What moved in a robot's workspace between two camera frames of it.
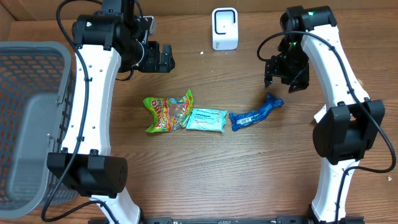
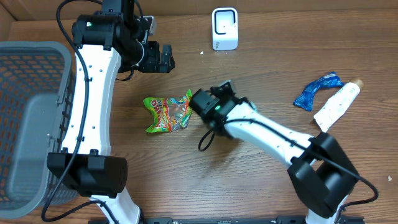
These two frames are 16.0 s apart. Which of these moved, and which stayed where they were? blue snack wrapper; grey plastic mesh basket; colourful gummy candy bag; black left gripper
Moved: blue snack wrapper
Stayed: colourful gummy candy bag; grey plastic mesh basket; black left gripper
